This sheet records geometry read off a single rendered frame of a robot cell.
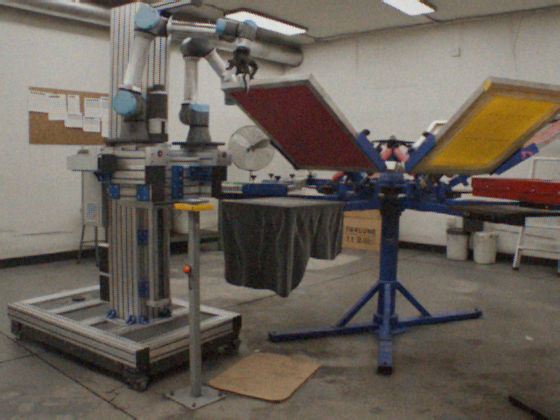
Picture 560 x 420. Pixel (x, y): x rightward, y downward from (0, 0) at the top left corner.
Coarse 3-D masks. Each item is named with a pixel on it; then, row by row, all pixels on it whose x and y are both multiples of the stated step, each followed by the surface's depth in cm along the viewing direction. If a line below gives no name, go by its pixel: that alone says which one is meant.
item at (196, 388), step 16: (176, 208) 242; (192, 208) 234; (208, 208) 242; (192, 224) 242; (192, 240) 242; (192, 256) 243; (192, 272) 242; (192, 288) 244; (192, 304) 245; (192, 320) 246; (192, 336) 247; (192, 352) 248; (192, 368) 248; (192, 384) 249; (176, 400) 244; (192, 400) 245; (208, 400) 246
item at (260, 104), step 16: (240, 96) 272; (256, 96) 266; (256, 112) 281; (272, 112) 275; (272, 128) 291; (288, 128) 284; (288, 144) 302; (304, 144) 294; (304, 160) 313; (320, 160) 305
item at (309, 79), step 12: (228, 84) 270; (252, 84) 257; (264, 84) 252; (276, 84) 249; (288, 84) 245; (300, 84) 241; (312, 84) 237; (228, 96) 276; (324, 96) 245; (240, 108) 284; (336, 108) 252; (252, 120) 291; (336, 120) 258; (264, 132) 299; (348, 132) 264; (276, 144) 307; (288, 156) 316; (300, 168) 325; (312, 168) 318; (324, 168) 312; (336, 168) 306; (348, 168) 300; (360, 168) 295; (372, 168) 289
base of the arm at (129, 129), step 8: (128, 120) 259; (136, 120) 259; (144, 120) 263; (128, 128) 258; (136, 128) 259; (144, 128) 262; (120, 136) 260; (128, 136) 258; (136, 136) 258; (144, 136) 261
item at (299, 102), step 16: (272, 96) 260; (288, 96) 254; (304, 96) 249; (288, 112) 269; (304, 112) 263; (320, 112) 257; (304, 128) 278; (320, 128) 271; (336, 128) 265; (320, 144) 287; (336, 144) 280; (352, 144) 274; (336, 160) 297; (352, 160) 290
